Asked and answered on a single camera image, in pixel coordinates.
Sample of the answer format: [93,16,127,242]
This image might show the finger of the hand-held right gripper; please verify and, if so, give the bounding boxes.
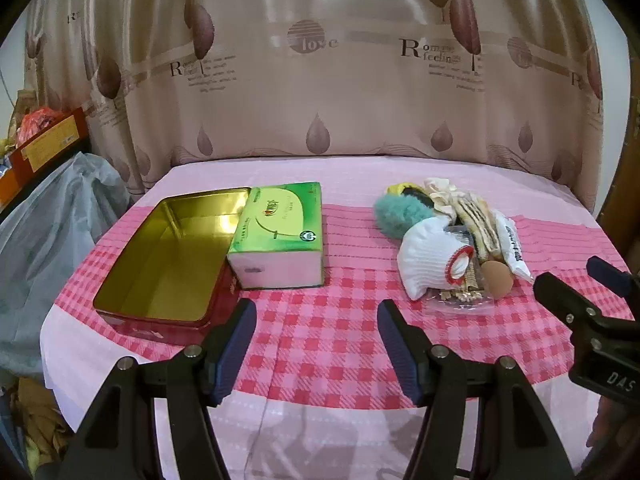
[532,272,601,333]
[586,256,635,300]

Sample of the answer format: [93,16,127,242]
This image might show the white knit sock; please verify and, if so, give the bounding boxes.
[397,217,476,302]

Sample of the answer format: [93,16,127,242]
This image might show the beige printed curtain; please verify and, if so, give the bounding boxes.
[22,0,631,211]

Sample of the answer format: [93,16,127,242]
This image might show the beige makeup sponge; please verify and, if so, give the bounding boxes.
[481,259,513,298]

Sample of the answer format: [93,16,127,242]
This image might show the clear plastic tray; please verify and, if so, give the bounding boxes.
[425,280,501,317]

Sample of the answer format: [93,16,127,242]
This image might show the grey plastic cover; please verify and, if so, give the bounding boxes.
[0,152,133,376]

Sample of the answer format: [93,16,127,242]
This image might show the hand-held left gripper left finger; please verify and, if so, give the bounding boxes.
[57,298,258,480]

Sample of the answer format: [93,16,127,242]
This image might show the white plastic packet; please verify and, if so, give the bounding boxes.
[495,212,532,283]

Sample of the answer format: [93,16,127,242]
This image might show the beige striped sock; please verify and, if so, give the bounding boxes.
[450,197,501,262]

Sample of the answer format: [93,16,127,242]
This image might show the yellow and black puff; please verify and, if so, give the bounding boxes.
[386,182,432,207]

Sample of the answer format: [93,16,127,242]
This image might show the pink checked bedsheet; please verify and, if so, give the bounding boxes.
[40,152,636,480]

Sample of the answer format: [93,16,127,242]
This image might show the yellow crumpled bags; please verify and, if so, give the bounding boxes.
[10,377,71,476]

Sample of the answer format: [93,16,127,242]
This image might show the large orange cardboard box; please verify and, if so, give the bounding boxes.
[10,107,91,186]

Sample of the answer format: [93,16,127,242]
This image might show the black and blue packet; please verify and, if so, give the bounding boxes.
[444,225,473,248]

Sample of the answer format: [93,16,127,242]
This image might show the red plastic bag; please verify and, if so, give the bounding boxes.
[17,107,66,148]

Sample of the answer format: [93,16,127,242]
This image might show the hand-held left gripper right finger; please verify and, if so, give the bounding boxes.
[376,299,576,480]

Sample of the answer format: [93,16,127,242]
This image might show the person's right hand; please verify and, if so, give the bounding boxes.
[586,394,640,466]

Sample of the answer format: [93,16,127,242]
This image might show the teal fluffy scrunchie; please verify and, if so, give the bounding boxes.
[374,192,441,240]

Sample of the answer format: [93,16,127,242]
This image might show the small orange cardboard box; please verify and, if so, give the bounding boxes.
[0,160,23,207]

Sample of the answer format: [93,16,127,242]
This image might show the cream satin scrunchie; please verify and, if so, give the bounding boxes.
[422,177,468,213]

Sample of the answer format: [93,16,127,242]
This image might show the green tissue box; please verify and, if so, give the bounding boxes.
[226,181,325,290]

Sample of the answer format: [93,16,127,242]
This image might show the gold tin box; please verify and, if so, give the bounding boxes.
[92,186,253,330]

